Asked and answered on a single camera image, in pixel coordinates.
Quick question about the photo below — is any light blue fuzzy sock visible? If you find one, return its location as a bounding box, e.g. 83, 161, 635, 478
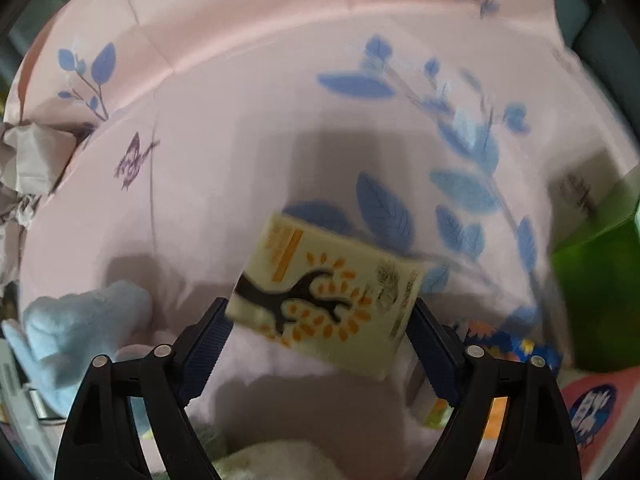
2, 280, 156, 418

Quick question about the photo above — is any pink floral bed sheet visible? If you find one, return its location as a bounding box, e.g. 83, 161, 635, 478
4, 0, 640, 480

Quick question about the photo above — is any pink packet with blue circle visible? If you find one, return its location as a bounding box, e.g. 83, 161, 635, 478
557, 367, 637, 480

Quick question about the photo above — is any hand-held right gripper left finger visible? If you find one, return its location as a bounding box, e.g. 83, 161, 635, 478
52, 298, 235, 480

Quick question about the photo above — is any cream tree-print tissue packet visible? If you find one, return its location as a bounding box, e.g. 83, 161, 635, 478
225, 211, 440, 380

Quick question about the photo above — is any crumpled pinkish grey cloth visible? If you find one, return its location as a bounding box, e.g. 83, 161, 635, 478
0, 121, 97, 287

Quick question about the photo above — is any cream and tan fuzzy sock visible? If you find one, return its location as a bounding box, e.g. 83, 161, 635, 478
200, 437, 422, 480

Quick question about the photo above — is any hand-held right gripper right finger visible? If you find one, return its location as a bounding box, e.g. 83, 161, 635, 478
406, 298, 584, 480

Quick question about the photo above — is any lavender fuzzy cloth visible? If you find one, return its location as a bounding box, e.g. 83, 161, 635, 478
187, 327, 426, 453

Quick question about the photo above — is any green cardboard box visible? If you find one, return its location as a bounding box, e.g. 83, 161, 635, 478
547, 152, 640, 373

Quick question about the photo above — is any colourful orange blue packet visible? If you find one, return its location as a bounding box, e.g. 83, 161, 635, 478
465, 320, 563, 367

